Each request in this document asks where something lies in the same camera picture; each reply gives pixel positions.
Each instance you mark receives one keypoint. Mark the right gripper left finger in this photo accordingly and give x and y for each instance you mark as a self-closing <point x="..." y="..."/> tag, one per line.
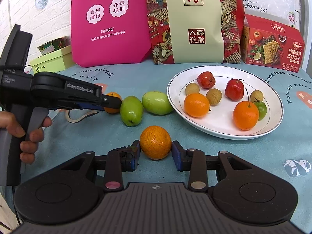
<point x="117" y="161"/>

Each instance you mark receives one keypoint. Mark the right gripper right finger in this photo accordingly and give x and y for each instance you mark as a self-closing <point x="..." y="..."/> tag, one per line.
<point x="196" y="162"/>

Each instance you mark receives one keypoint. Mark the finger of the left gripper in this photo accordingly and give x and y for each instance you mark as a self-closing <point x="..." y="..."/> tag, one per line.
<point x="99" y="103"/>

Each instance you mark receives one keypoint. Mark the orange mandarin one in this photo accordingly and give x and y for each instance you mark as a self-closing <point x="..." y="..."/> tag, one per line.
<point x="113" y="102"/>

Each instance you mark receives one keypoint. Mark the orange mandarin two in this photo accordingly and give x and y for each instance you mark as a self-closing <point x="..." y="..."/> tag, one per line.
<point x="155" y="142"/>

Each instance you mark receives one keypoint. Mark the orange mandarin four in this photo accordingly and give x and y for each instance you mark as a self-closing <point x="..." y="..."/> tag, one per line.
<point x="196" y="105"/>

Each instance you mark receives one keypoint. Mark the orange mandarin three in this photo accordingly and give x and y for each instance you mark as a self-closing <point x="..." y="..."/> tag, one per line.
<point x="245" y="115"/>

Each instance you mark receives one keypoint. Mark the brown longan one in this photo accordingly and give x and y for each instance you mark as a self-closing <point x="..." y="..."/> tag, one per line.
<point x="214" y="96"/>

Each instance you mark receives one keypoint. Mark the brown longan two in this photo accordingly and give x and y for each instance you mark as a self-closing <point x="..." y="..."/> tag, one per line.
<point x="192" y="88"/>

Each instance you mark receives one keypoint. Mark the red wax apple two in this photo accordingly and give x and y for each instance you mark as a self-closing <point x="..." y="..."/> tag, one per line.
<point x="234" y="90"/>

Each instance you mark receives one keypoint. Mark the red wax apple one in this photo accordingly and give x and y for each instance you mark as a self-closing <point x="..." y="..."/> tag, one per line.
<point x="206" y="80"/>

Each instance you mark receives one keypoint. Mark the person's left hand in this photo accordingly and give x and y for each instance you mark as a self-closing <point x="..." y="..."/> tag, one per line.
<point x="28" y="148"/>

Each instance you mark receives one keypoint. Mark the green jujube lower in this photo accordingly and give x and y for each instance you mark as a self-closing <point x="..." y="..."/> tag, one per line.
<point x="131" y="111"/>

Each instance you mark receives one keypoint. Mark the green jujube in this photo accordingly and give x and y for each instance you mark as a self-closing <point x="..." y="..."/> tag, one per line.
<point x="131" y="111"/>
<point x="157" y="103"/>

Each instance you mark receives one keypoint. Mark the light green box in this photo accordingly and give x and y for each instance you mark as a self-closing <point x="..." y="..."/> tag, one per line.
<point x="56" y="61"/>

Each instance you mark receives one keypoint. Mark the green jujube upper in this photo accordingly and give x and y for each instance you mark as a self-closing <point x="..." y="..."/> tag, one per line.
<point x="157" y="103"/>

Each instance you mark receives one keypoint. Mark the green patterned bowl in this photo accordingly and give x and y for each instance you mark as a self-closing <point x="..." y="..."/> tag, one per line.
<point x="53" y="45"/>

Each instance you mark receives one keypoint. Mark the white oval plate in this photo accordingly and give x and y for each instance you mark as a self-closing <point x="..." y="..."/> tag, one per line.
<point x="219" y="122"/>

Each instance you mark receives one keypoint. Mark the magenta fabric bag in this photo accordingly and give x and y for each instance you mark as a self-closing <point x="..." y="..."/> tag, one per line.
<point x="109" y="32"/>

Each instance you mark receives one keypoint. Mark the small green fruit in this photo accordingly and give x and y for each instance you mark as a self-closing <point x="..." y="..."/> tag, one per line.
<point x="262" y="108"/>

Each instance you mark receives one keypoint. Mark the brown longan on plate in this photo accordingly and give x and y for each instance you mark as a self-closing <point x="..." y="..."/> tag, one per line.
<point x="256" y="96"/>

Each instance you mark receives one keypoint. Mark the red green paper bag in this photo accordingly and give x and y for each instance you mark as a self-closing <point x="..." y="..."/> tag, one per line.
<point x="194" y="31"/>

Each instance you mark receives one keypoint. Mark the red cracker box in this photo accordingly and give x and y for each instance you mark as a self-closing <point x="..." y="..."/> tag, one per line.
<point x="269" y="43"/>

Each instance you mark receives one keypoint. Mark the white floral bag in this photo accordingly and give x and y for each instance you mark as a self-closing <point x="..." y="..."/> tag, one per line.
<point x="284" y="11"/>

